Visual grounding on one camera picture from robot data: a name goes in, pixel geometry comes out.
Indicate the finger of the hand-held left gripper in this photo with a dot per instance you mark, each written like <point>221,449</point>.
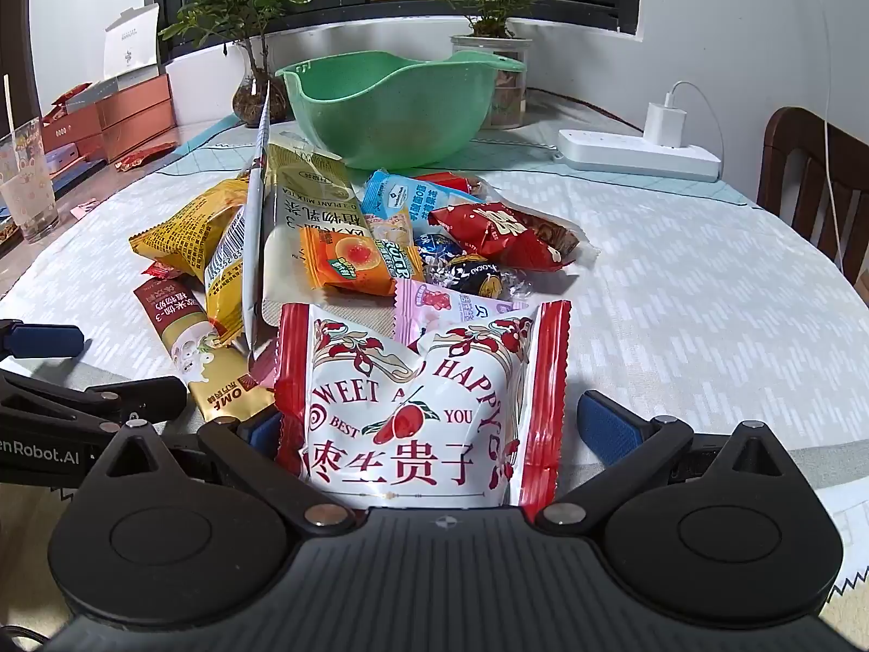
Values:
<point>136,397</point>
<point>44,341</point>

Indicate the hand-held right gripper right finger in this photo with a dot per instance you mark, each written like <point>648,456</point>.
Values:
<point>607,424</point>

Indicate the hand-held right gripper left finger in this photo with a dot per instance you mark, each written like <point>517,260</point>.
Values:
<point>265,438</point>

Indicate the brown gold stick packet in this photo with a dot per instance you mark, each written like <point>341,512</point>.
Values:
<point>176,326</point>

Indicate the white red jujube snack bag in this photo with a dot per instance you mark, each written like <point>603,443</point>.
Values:
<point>421,421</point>

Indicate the yellow orange snack packet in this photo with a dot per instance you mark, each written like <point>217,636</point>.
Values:
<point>183,224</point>

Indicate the pink gummy packet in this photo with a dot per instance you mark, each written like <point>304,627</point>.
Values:
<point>434,305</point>

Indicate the red white print snack packet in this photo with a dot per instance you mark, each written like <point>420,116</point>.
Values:
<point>489,231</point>

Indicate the olive white milk tea packet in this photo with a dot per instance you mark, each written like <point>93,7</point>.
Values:
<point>305,197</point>

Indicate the blue foil chocolate ball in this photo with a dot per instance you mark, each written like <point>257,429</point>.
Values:
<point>434,248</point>

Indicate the blue label nougat packet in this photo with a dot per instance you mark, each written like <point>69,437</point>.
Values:
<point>400,200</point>

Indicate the green plastic bowl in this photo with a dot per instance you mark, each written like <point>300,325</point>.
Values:
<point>380,122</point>

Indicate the white patterned tablecloth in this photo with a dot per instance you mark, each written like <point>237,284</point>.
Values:
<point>679,319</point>

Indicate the pink flat packet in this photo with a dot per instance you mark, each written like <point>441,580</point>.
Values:
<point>85,209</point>

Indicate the printed glass cup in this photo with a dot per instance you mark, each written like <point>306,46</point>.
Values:
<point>30,190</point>

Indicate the orange candy packet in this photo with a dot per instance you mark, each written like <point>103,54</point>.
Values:
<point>346,261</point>

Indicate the black foil chocolate ball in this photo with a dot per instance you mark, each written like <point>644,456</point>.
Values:
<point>475,278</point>

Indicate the red foil snack packet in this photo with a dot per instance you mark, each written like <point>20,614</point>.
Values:
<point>142,157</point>

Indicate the thin silver snack packet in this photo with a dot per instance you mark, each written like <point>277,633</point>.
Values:
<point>256,217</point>

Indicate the yellow green print candy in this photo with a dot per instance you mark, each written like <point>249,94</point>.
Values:
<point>397,261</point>

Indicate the wooden stick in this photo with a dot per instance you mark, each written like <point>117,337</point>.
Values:
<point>8,108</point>

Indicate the orange storage boxes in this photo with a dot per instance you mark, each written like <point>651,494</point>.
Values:
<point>136,115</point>

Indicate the white power strip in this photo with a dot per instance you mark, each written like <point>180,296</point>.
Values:
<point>631,153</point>

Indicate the red wrapped snack bar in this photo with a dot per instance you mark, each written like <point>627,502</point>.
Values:
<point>458,183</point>

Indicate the white charger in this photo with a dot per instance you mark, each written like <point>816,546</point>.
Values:
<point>660,123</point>

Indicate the white open box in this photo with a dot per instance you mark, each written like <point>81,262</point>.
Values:
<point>129,41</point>

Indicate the plant in glass vase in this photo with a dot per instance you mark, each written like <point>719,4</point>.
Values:
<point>251,98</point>

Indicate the dark wooden chair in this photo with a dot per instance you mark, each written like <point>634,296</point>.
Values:
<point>794,163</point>

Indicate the plant in white pot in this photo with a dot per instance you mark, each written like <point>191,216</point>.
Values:
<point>509,98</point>

